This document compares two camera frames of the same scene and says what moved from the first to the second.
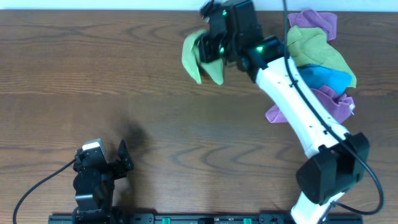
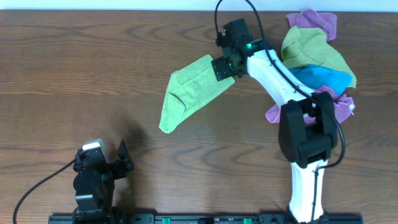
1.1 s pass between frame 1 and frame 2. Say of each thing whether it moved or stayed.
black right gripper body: moved
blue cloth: stayed
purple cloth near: stayed
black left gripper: stayed
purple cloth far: stayed
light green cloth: moved
